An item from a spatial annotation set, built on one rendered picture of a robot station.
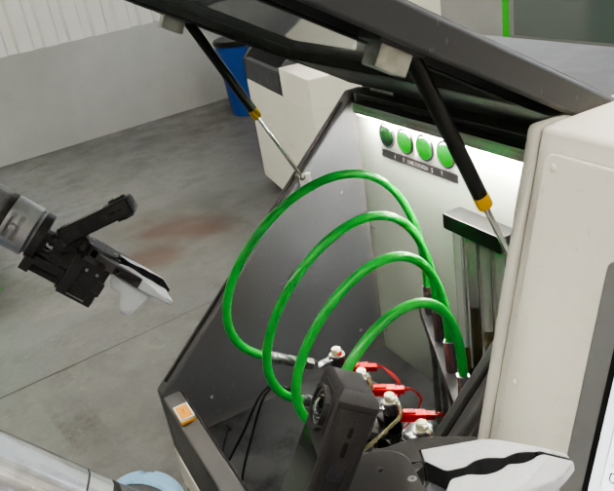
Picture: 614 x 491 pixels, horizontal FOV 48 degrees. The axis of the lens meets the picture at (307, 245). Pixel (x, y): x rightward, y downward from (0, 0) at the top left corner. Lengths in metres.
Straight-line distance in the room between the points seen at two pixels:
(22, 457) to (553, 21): 3.57
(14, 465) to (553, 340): 0.54
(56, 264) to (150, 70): 6.88
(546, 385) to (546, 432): 0.05
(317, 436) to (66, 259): 0.69
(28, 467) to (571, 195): 0.56
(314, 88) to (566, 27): 1.32
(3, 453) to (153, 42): 7.40
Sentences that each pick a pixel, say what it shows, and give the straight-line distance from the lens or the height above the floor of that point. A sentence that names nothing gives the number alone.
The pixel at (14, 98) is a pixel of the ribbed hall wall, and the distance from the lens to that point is 7.48.
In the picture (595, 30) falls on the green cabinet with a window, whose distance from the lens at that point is 3.73.
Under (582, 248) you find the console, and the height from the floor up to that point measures 1.44.
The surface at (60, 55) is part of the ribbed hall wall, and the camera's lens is 7.56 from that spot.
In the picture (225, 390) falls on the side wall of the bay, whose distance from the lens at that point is 1.53.
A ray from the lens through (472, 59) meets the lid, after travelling 0.70.
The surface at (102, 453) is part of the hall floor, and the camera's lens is 2.98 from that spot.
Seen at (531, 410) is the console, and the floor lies 1.24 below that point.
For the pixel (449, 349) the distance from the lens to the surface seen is 1.11.
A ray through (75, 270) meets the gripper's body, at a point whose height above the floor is 1.39.
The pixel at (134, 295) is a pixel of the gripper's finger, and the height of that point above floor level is 1.34.
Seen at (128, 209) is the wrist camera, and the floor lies 1.45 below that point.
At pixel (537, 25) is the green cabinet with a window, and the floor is 1.08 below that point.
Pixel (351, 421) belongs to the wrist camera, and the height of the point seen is 1.53.
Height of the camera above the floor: 1.79
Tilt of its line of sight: 25 degrees down
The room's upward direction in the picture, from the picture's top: 10 degrees counter-clockwise
